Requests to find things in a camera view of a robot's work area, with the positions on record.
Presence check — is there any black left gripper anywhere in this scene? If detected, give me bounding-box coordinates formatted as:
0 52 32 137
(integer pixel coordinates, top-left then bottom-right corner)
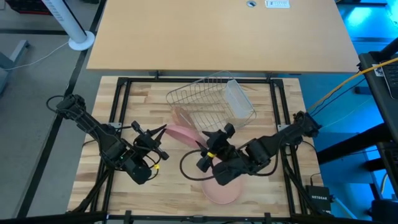
131 120 170 161

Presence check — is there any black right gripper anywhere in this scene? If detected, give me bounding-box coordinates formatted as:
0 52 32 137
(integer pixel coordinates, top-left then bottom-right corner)
195 123 236 173

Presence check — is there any light pink plate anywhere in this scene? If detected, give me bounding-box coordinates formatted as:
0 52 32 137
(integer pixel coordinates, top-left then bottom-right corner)
164 124 208 149

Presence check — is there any silver wire dish rack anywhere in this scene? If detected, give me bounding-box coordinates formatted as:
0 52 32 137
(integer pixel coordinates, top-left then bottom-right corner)
165 70 257 133

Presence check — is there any peach plate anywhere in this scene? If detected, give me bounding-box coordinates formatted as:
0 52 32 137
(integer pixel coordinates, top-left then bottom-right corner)
200 157 245 205

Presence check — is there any clear plastic utensil cup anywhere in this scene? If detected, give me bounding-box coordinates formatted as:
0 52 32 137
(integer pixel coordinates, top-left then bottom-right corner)
224 79 256 119

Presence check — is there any tan wooden desk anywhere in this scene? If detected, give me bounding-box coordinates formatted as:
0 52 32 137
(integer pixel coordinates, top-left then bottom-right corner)
86 0 361 75

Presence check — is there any white tower fan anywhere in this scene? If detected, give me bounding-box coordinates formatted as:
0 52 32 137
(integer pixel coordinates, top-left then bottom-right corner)
41 0 96 52

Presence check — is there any white power outlet strip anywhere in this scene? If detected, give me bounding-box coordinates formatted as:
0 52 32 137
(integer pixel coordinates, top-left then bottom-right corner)
265 0 291 9

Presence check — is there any grey table leg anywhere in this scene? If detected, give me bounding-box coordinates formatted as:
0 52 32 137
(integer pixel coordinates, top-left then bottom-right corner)
0 39 30 94

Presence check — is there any black equipment cart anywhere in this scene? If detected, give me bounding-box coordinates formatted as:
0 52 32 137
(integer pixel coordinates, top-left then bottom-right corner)
317 37 398 224

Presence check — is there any white sticker label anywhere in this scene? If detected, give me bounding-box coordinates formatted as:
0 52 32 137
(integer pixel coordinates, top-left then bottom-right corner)
372 63 386 78

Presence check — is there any dark storage crate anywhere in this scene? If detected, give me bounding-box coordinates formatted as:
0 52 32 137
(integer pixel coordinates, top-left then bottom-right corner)
4 0 52 16

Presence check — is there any black laptop keyboard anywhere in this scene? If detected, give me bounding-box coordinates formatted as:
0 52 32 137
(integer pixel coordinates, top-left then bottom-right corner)
381 57 398 100

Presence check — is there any black aluminium table frame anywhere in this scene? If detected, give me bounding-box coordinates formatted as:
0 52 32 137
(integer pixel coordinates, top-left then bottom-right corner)
67 76 315 224

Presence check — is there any black Netgear network switch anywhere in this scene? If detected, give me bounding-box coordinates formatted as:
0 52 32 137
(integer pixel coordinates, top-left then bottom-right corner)
305 185 332 212

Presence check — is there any white floor cable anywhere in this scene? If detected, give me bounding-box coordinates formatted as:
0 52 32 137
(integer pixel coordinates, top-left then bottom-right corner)
4 40 71 71

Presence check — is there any yellow cable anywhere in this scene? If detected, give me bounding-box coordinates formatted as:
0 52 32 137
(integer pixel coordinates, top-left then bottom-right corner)
306 57 398 113

